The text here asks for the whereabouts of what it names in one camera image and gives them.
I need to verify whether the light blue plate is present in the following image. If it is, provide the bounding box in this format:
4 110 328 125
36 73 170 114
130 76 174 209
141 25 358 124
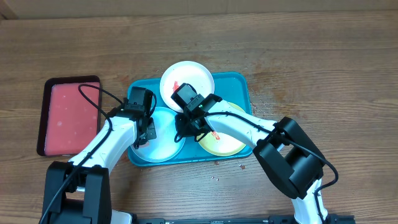
128 107 185 166

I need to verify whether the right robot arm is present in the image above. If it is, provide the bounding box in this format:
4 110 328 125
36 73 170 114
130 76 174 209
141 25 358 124
172 93 355 223

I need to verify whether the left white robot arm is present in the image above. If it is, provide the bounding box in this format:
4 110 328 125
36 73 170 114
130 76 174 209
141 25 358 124
40 102 156 224

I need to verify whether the teal plastic tray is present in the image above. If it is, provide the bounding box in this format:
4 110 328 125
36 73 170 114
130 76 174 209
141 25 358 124
127 72 252 167

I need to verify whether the red tray with dark rim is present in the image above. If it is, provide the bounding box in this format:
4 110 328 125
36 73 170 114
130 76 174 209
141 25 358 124
37 75 101 156

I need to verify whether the yellow-green plate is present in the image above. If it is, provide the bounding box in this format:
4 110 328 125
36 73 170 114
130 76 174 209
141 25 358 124
195 101 249 157

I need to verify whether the white plate with red smear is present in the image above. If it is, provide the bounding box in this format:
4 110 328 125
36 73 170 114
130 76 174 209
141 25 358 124
159 61 215 113

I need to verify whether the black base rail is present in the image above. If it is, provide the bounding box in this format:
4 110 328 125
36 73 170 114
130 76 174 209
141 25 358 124
132 214 356 224

